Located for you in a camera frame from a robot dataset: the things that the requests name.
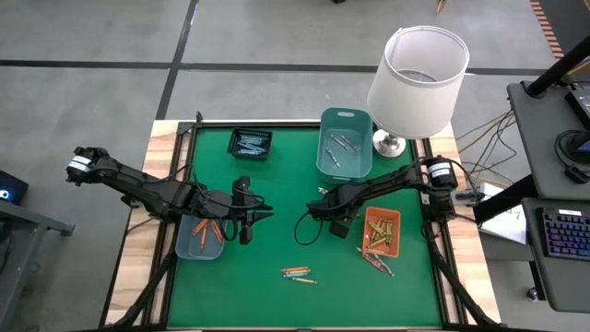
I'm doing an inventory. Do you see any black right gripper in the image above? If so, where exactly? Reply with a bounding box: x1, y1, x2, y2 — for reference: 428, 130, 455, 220
306, 184, 370, 240

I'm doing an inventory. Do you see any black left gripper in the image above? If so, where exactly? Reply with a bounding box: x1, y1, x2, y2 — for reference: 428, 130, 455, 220
226, 175, 275, 246

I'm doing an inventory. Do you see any orange mesh basket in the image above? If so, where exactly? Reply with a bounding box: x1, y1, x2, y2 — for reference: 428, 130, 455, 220
361, 206, 401, 258

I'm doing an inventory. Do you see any tall teal plastic bin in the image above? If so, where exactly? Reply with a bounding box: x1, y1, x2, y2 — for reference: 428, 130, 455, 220
315, 107, 374, 187

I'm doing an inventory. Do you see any low grey-blue plastic bin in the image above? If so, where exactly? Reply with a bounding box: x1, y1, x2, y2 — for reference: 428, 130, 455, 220
174, 212, 227, 261

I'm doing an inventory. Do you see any black mesh basket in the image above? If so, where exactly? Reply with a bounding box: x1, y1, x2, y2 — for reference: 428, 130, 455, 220
226, 126, 274, 161

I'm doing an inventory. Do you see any white shade silver table lamp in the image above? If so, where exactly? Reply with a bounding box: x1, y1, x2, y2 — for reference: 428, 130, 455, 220
366, 25, 471, 160

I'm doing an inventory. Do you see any black support beam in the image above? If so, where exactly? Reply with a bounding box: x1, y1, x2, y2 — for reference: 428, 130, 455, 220
472, 173, 540, 226

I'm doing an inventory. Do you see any white paper sheet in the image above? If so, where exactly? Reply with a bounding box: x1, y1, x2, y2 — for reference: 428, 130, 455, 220
478, 182, 528, 245

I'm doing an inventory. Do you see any grey desk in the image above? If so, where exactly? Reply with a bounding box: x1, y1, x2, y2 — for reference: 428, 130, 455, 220
506, 80, 590, 202
0, 197, 76, 332
520, 196, 590, 314

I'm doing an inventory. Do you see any backlit black keyboard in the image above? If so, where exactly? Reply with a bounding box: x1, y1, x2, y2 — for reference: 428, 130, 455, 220
541, 207, 590, 262

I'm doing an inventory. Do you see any black headset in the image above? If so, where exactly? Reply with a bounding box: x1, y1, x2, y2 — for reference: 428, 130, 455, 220
554, 129, 590, 184

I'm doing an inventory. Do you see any black device blue light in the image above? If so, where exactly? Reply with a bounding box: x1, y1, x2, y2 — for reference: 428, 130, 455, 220
0, 169, 30, 207

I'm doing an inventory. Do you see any black slanted pole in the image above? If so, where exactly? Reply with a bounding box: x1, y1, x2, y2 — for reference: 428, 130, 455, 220
526, 34, 590, 99

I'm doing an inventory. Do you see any black laptop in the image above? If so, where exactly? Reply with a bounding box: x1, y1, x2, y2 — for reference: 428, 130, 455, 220
564, 84, 590, 131

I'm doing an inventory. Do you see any hazard striped floor mat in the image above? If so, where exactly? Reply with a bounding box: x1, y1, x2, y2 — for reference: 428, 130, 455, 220
528, 0, 590, 60

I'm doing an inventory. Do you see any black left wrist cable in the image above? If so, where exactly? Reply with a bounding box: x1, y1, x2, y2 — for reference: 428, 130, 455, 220
218, 186, 267, 243

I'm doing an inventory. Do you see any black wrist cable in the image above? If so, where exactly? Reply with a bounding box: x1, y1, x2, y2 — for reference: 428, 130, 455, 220
218, 186, 267, 243
293, 211, 326, 247

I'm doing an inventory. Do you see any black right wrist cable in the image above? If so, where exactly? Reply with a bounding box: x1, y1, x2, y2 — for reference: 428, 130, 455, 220
293, 211, 326, 247

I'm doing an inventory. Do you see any desk cable bundle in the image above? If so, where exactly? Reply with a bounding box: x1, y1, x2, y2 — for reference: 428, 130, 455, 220
454, 108, 520, 190

